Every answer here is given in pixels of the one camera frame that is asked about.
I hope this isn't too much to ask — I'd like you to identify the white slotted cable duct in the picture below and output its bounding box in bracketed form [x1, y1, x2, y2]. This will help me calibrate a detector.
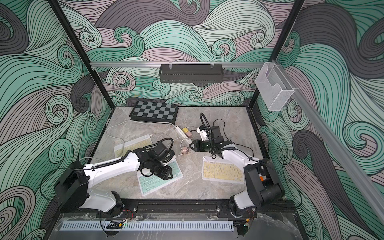
[59, 221, 235, 232]

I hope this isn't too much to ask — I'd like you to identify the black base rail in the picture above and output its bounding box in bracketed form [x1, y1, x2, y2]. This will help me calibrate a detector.
[70, 199, 296, 220]

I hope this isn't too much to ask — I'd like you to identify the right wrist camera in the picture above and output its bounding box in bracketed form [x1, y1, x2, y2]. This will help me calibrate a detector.
[197, 126, 209, 141]

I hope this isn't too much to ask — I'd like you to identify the green wireless keyboard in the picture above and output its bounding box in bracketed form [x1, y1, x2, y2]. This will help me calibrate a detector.
[137, 158, 183, 196]

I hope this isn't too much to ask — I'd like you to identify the thin white cable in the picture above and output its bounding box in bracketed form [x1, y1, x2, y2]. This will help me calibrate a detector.
[104, 120, 178, 151]

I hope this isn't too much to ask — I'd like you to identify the yellow keyboard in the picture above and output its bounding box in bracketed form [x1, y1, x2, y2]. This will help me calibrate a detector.
[114, 135, 152, 158]
[202, 156, 245, 184]

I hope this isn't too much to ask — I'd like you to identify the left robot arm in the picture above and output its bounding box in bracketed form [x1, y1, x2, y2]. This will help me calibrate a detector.
[54, 141, 175, 218]

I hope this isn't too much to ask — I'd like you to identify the black wall tray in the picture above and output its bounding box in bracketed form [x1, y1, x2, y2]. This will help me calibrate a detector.
[159, 64, 224, 86]

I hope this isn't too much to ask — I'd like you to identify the clear plastic wall bin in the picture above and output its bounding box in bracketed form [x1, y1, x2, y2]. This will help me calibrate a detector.
[255, 62, 295, 112]

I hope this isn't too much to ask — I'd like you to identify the black chessboard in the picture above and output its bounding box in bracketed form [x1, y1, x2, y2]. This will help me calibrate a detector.
[129, 101, 179, 124]

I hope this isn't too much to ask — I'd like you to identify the yellow keyboard right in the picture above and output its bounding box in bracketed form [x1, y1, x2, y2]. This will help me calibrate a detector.
[202, 156, 245, 184]

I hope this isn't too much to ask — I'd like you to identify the yellow keyboard left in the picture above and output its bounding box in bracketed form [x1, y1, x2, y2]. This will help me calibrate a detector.
[114, 135, 152, 158]

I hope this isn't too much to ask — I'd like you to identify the black charging cable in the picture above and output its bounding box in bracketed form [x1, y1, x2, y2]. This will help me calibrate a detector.
[190, 118, 256, 151]

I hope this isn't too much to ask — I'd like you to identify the white power strip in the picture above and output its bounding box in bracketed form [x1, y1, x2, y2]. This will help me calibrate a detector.
[175, 126, 189, 139]

